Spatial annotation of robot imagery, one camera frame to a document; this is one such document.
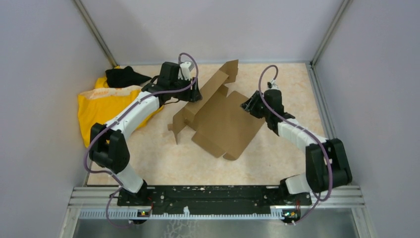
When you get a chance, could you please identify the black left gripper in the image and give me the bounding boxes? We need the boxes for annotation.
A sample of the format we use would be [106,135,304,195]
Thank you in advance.
[170,74,202,102]

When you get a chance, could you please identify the brown cardboard box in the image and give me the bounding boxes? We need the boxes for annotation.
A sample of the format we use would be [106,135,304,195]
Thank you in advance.
[168,59,265,161]

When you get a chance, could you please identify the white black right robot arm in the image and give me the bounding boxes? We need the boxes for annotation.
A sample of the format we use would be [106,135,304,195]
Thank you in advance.
[241,89,353,204]

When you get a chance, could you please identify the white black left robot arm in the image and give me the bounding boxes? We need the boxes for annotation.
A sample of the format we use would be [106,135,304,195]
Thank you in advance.
[86,61,202,205]

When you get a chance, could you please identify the black cloth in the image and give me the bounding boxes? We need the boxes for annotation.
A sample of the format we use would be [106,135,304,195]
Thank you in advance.
[105,66,152,88]

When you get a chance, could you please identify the yellow cloth garment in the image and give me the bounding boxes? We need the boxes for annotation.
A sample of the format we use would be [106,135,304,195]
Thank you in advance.
[77,65,165,148]

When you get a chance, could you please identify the white slotted cable duct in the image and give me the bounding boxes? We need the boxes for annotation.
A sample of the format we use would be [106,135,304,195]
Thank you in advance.
[79,209,284,220]

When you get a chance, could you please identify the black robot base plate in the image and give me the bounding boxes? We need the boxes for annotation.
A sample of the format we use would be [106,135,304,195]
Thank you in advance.
[117,185,312,215]

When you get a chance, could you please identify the aluminium frame rail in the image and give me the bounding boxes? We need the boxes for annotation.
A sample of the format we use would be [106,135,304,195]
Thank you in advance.
[68,185,366,209]

